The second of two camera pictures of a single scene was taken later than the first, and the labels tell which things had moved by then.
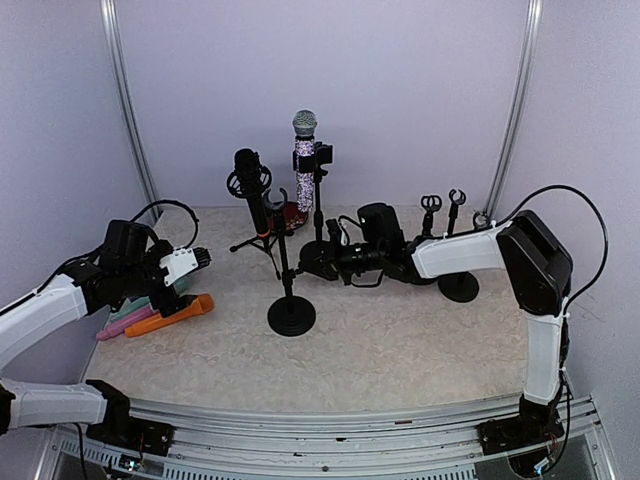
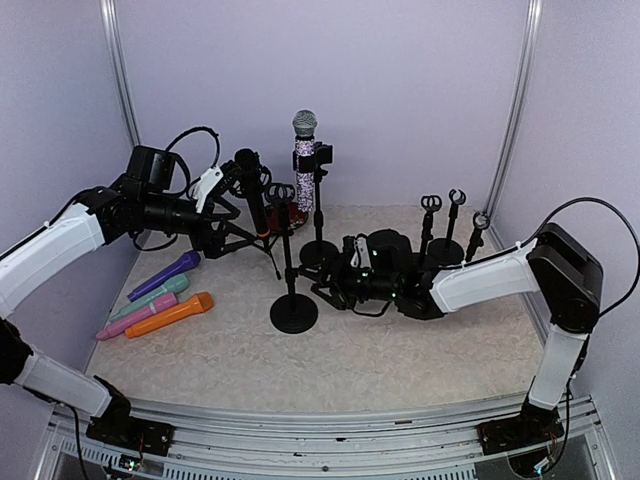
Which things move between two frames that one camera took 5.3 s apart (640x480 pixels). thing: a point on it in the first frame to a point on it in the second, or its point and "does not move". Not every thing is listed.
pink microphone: (121, 326) does not move
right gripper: (329, 266) to (335, 278)
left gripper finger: (180, 303) to (230, 228)
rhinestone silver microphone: (304, 124) does not move
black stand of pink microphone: (430, 204) does not move
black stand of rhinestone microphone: (317, 256) does not move
